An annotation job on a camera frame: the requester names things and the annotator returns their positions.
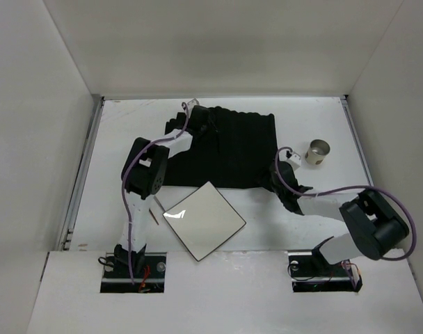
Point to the copper fork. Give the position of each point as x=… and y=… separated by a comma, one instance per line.
x=153, y=217

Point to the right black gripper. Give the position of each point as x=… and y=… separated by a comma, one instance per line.
x=276, y=175

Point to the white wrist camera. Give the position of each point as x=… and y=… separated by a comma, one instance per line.
x=293, y=159
x=192, y=103

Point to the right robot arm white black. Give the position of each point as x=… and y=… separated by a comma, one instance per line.
x=374, y=227

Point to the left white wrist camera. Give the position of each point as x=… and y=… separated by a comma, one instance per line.
x=192, y=103

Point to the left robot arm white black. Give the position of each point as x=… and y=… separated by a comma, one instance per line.
x=143, y=175

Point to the metal cup with paper sleeve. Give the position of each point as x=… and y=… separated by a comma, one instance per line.
x=317, y=151

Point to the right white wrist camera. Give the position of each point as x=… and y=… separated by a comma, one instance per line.
x=293, y=159

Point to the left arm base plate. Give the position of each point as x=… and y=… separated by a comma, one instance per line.
x=148, y=278

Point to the square white plate black rim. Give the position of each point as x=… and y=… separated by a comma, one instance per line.
x=204, y=221

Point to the silver table knife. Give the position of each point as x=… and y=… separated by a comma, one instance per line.
x=159, y=204

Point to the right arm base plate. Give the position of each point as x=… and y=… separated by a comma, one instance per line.
x=310, y=273

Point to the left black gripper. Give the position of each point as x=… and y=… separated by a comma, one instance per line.
x=177, y=122

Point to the black cloth placemat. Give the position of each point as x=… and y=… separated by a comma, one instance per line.
x=245, y=144

